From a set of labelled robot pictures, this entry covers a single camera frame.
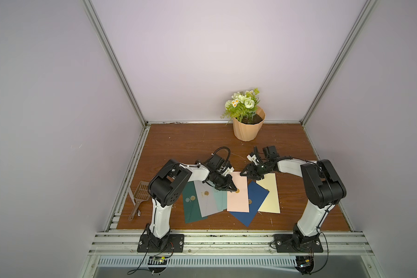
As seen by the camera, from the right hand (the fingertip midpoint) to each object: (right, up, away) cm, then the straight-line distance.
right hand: (243, 170), depth 93 cm
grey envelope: (-20, -13, -7) cm, 25 cm away
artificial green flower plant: (-1, +35, -4) cm, 35 cm away
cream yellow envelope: (+13, -15, -7) cm, 21 cm away
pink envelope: (-4, -14, -7) cm, 16 cm away
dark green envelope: (-27, -17, -9) cm, 33 cm away
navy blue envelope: (+6, -12, -6) cm, 15 cm away
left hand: (-4, -9, -6) cm, 11 cm away
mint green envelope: (-13, -13, -7) cm, 20 cm away
